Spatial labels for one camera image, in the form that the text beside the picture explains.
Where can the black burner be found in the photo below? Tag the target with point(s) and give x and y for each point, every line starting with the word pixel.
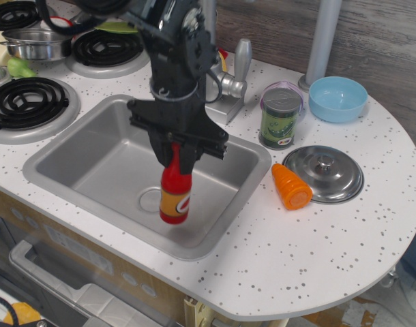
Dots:
pixel 18 14
pixel 105 55
pixel 33 109

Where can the yellow black cable object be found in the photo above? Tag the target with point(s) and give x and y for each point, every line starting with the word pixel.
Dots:
pixel 18 314

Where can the grey toy sink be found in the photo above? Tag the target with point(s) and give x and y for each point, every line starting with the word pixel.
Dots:
pixel 107 167

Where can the silver toy faucet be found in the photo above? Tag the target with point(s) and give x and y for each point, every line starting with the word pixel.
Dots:
pixel 234 85

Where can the light blue bowl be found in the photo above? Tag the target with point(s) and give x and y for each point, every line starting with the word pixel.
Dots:
pixel 337 99

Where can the grey support pole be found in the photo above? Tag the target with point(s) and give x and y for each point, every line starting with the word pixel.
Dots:
pixel 326 23

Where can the silver metal pot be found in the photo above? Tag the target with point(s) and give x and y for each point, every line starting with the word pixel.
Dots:
pixel 36 44

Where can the green pea can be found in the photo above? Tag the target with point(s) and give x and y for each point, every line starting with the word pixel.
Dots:
pixel 277 134

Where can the red toy ketchup bottle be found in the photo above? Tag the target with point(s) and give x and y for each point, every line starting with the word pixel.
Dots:
pixel 175 191

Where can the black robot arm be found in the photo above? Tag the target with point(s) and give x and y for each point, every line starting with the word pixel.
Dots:
pixel 181 55

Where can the red toy item behind faucet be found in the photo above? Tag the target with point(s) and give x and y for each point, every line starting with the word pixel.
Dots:
pixel 223 53

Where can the orange toy carrot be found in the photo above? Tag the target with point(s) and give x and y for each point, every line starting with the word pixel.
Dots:
pixel 293 191

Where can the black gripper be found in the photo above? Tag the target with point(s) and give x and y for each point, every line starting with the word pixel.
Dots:
pixel 185 122

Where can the front left black burner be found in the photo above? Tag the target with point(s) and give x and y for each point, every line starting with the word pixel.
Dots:
pixel 33 109

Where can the silver pot lid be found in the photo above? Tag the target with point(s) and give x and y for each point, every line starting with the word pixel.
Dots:
pixel 333 176

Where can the oven door handle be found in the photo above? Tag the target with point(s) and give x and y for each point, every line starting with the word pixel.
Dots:
pixel 101 307

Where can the green toy pepper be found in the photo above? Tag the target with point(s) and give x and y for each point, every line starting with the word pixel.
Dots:
pixel 19 68

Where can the rear left black burner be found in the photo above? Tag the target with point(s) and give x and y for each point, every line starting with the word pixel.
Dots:
pixel 18 14

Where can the rear right black burner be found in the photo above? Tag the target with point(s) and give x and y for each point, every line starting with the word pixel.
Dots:
pixel 105 55

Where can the red white toy food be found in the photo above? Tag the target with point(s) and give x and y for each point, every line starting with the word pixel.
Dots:
pixel 59 25

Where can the green toy plate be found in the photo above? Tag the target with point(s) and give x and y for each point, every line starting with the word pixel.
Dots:
pixel 117 27

